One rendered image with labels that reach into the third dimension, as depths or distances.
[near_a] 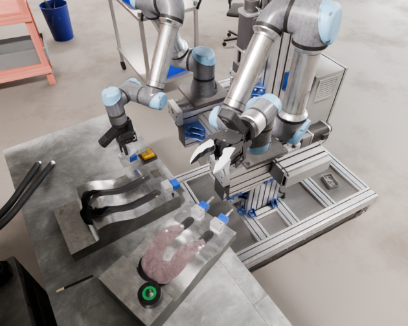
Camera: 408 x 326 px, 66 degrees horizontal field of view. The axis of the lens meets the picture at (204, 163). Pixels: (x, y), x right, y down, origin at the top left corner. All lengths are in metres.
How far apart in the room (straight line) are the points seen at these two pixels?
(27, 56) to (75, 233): 2.91
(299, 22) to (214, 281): 0.97
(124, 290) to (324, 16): 1.08
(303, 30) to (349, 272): 1.74
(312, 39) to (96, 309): 1.18
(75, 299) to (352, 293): 1.67
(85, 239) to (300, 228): 1.37
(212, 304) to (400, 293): 1.50
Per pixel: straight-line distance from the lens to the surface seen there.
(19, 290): 1.50
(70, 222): 1.49
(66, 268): 1.45
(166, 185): 1.43
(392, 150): 3.40
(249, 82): 1.06
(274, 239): 2.11
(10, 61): 4.12
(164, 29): 1.34
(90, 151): 1.86
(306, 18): 1.06
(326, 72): 1.67
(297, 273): 2.29
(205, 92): 1.71
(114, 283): 1.23
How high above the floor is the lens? 2.01
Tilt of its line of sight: 46 degrees down
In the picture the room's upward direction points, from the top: straight up
